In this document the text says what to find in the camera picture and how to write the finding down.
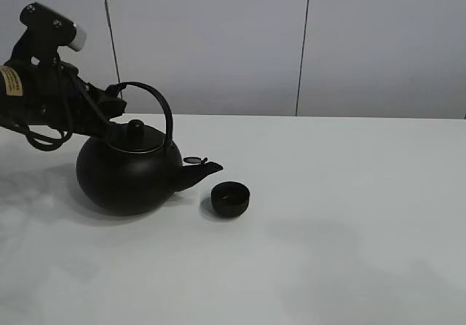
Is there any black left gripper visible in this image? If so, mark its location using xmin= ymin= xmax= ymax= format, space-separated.
xmin=1 ymin=60 xmax=127 ymax=144

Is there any black cast iron teapot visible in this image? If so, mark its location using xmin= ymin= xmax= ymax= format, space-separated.
xmin=76 ymin=82 xmax=223 ymax=216

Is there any small black teacup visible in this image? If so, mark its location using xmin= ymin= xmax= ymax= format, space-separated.
xmin=210 ymin=181 xmax=250 ymax=219

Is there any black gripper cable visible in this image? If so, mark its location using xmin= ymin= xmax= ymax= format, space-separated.
xmin=10 ymin=53 xmax=114 ymax=152

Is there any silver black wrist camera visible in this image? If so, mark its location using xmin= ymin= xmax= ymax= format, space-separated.
xmin=15 ymin=2 xmax=87 ymax=62

